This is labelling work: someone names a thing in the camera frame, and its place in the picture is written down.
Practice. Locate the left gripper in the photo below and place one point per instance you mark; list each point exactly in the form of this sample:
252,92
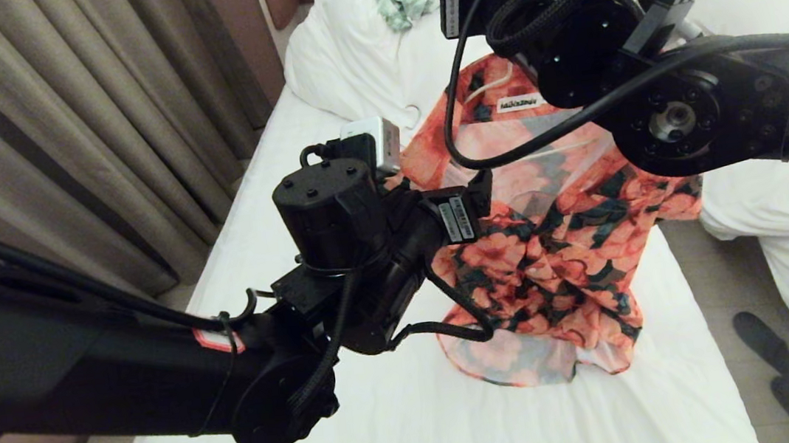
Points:
408,246

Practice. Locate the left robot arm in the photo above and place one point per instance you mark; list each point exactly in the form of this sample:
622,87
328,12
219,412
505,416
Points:
85,375

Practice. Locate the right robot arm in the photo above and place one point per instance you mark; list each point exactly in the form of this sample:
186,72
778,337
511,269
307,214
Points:
738,108

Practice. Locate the white clothes hanger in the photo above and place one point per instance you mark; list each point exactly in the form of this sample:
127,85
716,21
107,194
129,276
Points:
413,109

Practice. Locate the orange floral shirt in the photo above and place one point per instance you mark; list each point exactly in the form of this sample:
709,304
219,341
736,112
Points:
555,262

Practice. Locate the bed with white sheet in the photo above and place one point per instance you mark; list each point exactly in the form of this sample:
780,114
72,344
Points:
388,430

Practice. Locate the white pillow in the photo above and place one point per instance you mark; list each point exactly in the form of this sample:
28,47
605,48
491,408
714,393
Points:
338,49

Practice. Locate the beige curtain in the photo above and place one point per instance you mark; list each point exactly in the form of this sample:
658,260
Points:
57,126

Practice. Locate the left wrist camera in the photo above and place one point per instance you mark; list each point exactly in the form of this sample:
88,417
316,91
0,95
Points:
376,140

